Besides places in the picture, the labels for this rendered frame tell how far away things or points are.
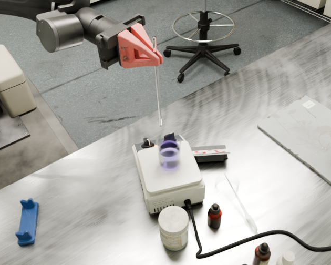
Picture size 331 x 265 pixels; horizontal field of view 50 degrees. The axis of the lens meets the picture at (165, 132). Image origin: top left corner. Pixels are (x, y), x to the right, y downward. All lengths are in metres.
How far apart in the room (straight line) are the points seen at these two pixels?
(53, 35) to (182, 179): 0.37
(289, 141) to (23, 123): 1.16
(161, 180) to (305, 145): 0.39
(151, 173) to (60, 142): 0.84
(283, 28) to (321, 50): 1.66
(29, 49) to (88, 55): 0.48
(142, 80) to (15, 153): 1.10
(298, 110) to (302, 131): 0.08
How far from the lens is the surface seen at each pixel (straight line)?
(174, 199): 0.76
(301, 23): 3.06
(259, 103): 1.06
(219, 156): 0.87
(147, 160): 0.78
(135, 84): 2.35
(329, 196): 0.88
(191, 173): 0.75
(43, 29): 0.66
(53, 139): 1.57
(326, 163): 0.93
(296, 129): 0.99
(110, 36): 0.60
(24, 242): 0.83
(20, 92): 1.67
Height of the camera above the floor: 1.43
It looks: 46 degrees down
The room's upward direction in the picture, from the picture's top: 4 degrees counter-clockwise
